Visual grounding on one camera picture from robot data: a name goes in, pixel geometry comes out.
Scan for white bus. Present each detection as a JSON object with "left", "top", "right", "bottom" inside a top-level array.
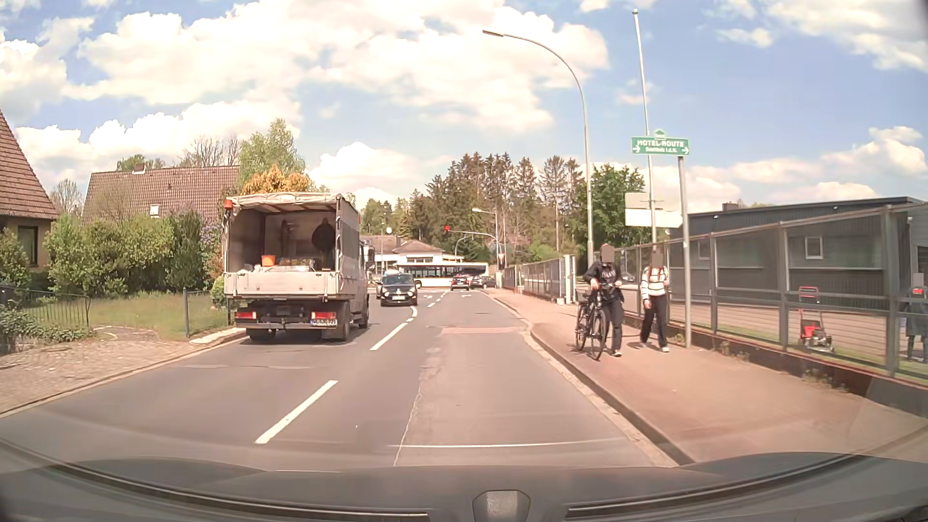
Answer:
[{"left": 396, "top": 261, "right": 491, "bottom": 289}]

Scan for white low building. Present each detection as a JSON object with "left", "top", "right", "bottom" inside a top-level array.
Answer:
[{"left": 362, "top": 234, "right": 466, "bottom": 275}]

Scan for group of tall conifers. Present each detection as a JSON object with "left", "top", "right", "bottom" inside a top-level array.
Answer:
[{"left": 360, "top": 151, "right": 585, "bottom": 263}]

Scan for black car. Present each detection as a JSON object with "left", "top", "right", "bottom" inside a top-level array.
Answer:
[{"left": 378, "top": 273, "right": 419, "bottom": 307}]

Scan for grey asphalt road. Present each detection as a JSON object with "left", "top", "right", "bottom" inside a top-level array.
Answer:
[{"left": 0, "top": 287, "right": 679, "bottom": 472}]

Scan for person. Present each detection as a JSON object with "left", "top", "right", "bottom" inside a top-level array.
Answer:
[
  {"left": 902, "top": 286, "right": 928, "bottom": 363},
  {"left": 573, "top": 244, "right": 626, "bottom": 361},
  {"left": 638, "top": 249, "right": 671, "bottom": 354}
]

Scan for green leafy tree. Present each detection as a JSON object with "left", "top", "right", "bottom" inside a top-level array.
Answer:
[{"left": 567, "top": 163, "right": 648, "bottom": 253}]

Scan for white open-back lorry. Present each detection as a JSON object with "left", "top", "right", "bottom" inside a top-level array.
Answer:
[{"left": 222, "top": 191, "right": 376, "bottom": 343}]

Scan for green and yellow tree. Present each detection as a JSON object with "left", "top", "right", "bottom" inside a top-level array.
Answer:
[{"left": 236, "top": 118, "right": 320, "bottom": 197}]

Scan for road markings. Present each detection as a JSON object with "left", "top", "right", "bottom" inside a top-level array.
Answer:
[{"left": 254, "top": 289, "right": 624, "bottom": 450}]

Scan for tall grey pole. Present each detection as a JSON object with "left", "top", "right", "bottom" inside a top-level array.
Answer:
[{"left": 631, "top": 9, "right": 658, "bottom": 246}]

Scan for reddish paved pavement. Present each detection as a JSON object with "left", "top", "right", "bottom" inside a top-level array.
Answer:
[{"left": 484, "top": 288, "right": 928, "bottom": 465}]

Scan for car's own bonnet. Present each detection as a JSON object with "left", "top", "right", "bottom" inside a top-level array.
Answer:
[{"left": 0, "top": 419, "right": 928, "bottom": 522}]

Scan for grass lawn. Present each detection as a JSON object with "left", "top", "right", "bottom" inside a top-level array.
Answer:
[{"left": 88, "top": 290, "right": 232, "bottom": 342}]

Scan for brown tiled-roof house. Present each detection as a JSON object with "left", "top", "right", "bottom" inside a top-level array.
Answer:
[{"left": 81, "top": 164, "right": 242, "bottom": 226}]

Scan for grey metal mesh fence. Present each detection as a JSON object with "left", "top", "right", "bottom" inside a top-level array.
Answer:
[{"left": 502, "top": 202, "right": 928, "bottom": 379}]

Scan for green bushes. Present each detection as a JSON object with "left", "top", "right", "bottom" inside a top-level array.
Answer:
[{"left": 0, "top": 209, "right": 218, "bottom": 300}]

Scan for red lawn mower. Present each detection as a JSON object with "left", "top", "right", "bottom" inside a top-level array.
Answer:
[{"left": 797, "top": 286, "right": 835, "bottom": 354}]

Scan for dark grey flat-roofed building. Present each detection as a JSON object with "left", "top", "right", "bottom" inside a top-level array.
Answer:
[{"left": 686, "top": 196, "right": 928, "bottom": 298}]

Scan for cobbled pavement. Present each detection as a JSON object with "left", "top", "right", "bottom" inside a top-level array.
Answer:
[{"left": 0, "top": 326, "right": 247, "bottom": 418}]

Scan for dark metal garden fence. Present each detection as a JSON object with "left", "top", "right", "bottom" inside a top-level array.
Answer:
[{"left": 0, "top": 284, "right": 232, "bottom": 355}]

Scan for red tiled-roof house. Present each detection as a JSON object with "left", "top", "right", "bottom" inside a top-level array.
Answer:
[{"left": 0, "top": 110, "right": 59, "bottom": 273}]

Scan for distant lamp post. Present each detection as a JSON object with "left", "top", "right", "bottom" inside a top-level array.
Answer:
[{"left": 471, "top": 207, "right": 501, "bottom": 271}]

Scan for curved grey lamp post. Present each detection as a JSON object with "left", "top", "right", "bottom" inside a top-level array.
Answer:
[{"left": 483, "top": 29, "right": 595, "bottom": 266}]

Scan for green road sign on post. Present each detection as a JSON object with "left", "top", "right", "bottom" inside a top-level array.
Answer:
[{"left": 624, "top": 130, "right": 693, "bottom": 349}]

